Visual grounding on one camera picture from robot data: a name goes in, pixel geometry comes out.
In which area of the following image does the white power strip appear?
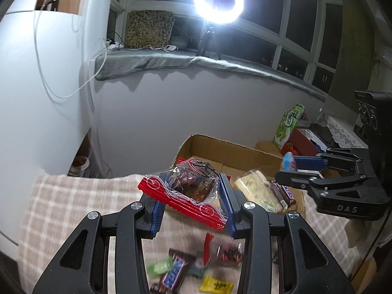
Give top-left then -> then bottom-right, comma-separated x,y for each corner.
106,39 -> 124,52

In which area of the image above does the small red candy bag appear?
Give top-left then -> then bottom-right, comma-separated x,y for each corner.
217,243 -> 243,265

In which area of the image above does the green candy packet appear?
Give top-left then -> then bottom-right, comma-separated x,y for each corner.
147,256 -> 173,278

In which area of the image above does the ring light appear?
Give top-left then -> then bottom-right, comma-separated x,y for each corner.
193,0 -> 245,24

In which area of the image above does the green tissue box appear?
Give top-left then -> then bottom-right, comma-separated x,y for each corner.
272,104 -> 305,149

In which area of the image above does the black tripod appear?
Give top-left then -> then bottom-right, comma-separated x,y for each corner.
196,23 -> 221,61

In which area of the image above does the blue candy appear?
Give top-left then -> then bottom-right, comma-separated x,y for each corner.
281,152 -> 297,171

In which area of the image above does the pink plaid tablecloth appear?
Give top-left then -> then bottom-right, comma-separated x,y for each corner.
17,172 -> 359,293

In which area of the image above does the yellow candy packet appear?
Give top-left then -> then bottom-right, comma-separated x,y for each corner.
199,275 -> 234,294

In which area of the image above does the teal mint candy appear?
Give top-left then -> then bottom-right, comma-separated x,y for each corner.
187,263 -> 207,279

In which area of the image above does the leopard print cushion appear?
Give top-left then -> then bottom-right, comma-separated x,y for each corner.
125,10 -> 175,49

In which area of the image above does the white cable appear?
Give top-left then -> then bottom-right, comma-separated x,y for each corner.
5,9 -> 109,99

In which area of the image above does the Snickers bar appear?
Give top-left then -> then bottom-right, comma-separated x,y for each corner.
149,248 -> 197,293
270,181 -> 296,209

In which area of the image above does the clear wrapped cracker pack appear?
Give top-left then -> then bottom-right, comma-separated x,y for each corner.
233,170 -> 284,214

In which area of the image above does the grey blanket on sill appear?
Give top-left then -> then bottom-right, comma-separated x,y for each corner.
94,49 -> 327,102

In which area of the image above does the red cardboard box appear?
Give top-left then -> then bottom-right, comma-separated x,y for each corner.
280,128 -> 328,157

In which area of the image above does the red zip snack bag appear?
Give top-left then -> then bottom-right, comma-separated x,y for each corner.
137,157 -> 228,231

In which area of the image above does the white lace cloth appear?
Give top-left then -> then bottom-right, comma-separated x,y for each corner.
325,115 -> 368,148

